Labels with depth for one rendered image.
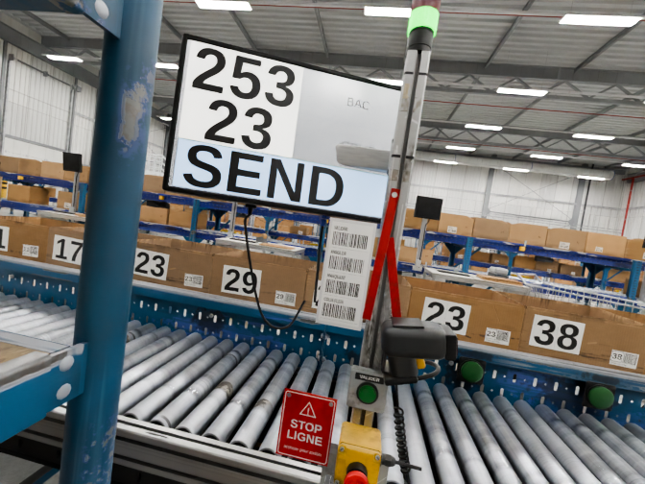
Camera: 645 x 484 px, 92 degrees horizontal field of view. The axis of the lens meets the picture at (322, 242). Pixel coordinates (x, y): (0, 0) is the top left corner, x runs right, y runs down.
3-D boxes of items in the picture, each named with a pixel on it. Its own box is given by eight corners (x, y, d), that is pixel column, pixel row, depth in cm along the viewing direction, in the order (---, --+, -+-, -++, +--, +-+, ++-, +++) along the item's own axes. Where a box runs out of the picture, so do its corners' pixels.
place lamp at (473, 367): (460, 380, 105) (464, 360, 104) (459, 378, 106) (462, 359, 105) (482, 385, 104) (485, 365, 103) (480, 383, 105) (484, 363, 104)
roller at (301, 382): (249, 469, 64) (258, 448, 64) (302, 363, 116) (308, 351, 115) (271, 481, 64) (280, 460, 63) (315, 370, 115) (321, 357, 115)
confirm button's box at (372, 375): (345, 407, 55) (350, 371, 54) (346, 399, 58) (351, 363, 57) (384, 417, 54) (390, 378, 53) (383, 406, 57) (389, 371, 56)
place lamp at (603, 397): (588, 407, 99) (592, 386, 98) (585, 404, 100) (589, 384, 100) (612, 412, 98) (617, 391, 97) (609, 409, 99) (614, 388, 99)
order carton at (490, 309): (403, 331, 114) (411, 286, 114) (396, 311, 144) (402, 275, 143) (518, 353, 109) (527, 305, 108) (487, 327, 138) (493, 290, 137)
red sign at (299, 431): (274, 453, 59) (284, 388, 58) (276, 450, 60) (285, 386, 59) (359, 475, 57) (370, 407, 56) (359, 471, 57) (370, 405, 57)
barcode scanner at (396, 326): (458, 396, 49) (460, 329, 48) (381, 390, 50) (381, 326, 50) (448, 376, 55) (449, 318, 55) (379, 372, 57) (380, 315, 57)
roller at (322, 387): (312, 476, 62) (294, 490, 63) (338, 365, 114) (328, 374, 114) (297, 456, 63) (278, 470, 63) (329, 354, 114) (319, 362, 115)
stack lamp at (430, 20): (408, 23, 53) (414, -13, 53) (405, 41, 58) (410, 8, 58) (439, 25, 53) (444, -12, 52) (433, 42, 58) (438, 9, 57)
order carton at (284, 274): (207, 295, 126) (212, 254, 125) (238, 283, 155) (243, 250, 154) (301, 313, 120) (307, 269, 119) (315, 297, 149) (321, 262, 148)
